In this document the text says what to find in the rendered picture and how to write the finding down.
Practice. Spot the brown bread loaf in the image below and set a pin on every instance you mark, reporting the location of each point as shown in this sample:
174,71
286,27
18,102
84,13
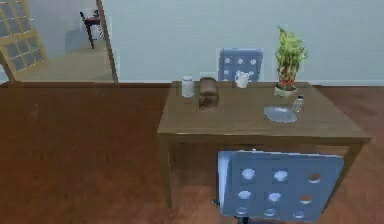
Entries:
208,93

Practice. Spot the white jar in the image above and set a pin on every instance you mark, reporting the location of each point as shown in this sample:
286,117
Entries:
187,86

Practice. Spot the brown wooden table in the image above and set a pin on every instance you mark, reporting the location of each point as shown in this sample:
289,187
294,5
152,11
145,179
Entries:
240,123

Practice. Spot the white mug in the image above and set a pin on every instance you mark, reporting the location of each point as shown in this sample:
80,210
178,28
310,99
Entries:
242,80

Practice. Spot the blue chair with round holes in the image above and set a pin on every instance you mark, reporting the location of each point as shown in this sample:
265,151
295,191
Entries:
280,186
240,63

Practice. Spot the grey plate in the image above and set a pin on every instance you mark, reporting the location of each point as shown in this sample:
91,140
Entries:
280,114

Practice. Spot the clear glass bottle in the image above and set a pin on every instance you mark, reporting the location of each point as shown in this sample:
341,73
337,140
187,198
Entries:
298,104

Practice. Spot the green potted plant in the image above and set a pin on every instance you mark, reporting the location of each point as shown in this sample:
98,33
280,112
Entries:
289,60

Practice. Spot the dark red side table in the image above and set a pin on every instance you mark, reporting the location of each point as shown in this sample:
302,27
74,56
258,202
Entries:
90,25

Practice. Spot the wooden door with glass panes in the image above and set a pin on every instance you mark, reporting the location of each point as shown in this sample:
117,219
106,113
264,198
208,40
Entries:
18,36

